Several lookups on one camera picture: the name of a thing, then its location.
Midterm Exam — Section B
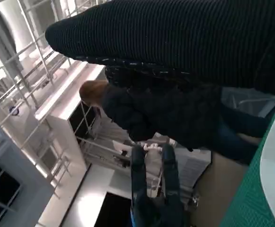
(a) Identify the black gloved right hand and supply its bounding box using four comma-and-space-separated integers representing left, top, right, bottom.
44, 0, 275, 99

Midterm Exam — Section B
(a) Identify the black left hand blue tape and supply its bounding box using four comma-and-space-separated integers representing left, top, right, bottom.
129, 143, 187, 227

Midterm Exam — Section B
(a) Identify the white cabinet with mesh side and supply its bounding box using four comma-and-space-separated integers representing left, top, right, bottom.
113, 139, 213, 197

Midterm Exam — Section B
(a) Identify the person in dark clothing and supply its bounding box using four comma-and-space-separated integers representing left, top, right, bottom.
79, 79, 274, 166

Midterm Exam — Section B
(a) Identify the green cutting mat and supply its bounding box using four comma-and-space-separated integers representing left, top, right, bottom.
220, 98, 275, 227

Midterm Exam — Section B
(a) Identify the white ceiling duct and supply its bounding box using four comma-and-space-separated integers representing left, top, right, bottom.
0, 0, 35, 70

